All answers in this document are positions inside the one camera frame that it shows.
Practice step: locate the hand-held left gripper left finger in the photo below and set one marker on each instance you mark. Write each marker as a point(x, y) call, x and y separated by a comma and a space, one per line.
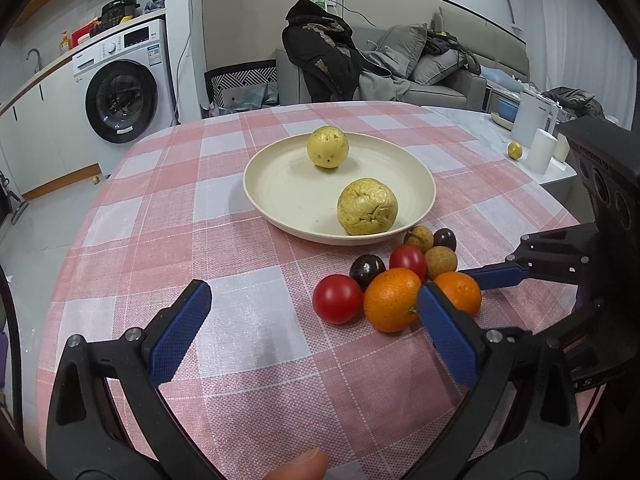
point(177, 332)

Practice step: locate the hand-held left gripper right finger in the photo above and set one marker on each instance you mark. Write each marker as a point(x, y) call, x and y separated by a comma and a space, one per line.
point(447, 332)

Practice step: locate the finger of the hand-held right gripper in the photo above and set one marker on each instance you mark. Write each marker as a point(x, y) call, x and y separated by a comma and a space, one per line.
point(495, 276)
point(582, 322)

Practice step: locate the orange mandarin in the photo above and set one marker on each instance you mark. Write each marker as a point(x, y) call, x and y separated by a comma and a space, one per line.
point(459, 292)
point(391, 301)

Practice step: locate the brown longan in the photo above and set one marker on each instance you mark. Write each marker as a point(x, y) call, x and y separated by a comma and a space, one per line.
point(441, 262)
point(418, 238)

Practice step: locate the dark purple plum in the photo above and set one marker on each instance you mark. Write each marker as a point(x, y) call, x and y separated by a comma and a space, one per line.
point(445, 239)
point(366, 269)

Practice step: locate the red cherry tomato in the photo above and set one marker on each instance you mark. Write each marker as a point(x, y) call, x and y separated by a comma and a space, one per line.
point(338, 299)
point(407, 261)

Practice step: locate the cream round plate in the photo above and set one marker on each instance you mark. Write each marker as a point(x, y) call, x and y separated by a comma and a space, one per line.
point(290, 195)

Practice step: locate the person's left hand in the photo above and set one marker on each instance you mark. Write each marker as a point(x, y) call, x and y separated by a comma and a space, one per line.
point(297, 466)

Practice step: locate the pink checked tablecloth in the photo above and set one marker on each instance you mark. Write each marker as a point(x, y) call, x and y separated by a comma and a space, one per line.
point(225, 270)

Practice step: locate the white cup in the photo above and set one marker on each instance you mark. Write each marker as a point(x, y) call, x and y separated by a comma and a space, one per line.
point(540, 150)

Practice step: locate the dark coat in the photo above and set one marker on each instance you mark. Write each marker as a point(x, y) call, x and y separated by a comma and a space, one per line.
point(575, 102)

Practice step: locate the wrinkled yellow passion fruit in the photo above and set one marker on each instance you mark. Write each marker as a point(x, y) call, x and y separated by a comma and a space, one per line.
point(367, 206)

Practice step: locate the white electric kettle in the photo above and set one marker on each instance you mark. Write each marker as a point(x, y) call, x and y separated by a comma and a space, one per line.
point(530, 120)

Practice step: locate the grey sofa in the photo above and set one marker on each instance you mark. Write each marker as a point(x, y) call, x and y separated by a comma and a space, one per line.
point(450, 92)

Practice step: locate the smooth yellow passion fruit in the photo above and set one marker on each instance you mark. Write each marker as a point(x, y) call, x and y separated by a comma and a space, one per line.
point(327, 147)

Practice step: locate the grey cushion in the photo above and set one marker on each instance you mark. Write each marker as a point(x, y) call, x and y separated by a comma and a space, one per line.
point(437, 67)
point(400, 47)

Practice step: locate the grey blanket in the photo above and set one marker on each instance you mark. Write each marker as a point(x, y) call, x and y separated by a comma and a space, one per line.
point(382, 82)

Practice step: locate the dark clothes pile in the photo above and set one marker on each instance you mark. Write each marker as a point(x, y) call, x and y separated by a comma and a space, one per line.
point(452, 45)

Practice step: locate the white kitchen cabinet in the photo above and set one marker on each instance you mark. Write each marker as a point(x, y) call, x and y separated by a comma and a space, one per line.
point(35, 130)

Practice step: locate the white washing machine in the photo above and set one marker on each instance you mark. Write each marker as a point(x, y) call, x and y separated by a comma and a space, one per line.
point(125, 90)

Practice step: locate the black patterned basket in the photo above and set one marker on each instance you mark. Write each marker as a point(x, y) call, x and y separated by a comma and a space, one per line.
point(240, 85)

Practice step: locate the black jacket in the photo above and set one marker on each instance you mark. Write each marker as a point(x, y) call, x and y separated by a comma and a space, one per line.
point(322, 55)

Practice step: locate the metal faucet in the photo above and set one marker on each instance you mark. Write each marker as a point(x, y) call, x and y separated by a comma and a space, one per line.
point(35, 57)

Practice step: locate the yellow soap bottle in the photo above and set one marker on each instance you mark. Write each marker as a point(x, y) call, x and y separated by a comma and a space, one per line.
point(64, 44)

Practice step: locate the red box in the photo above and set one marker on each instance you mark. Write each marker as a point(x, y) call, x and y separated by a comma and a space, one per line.
point(84, 34)

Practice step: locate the black pressure cooker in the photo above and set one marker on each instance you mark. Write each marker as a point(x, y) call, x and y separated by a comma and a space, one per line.
point(119, 10)

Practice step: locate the clear plastic bag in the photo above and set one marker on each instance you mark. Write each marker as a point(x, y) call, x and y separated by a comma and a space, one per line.
point(155, 3)

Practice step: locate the wall socket with charger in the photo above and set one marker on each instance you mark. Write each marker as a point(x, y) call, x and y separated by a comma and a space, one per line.
point(325, 2)

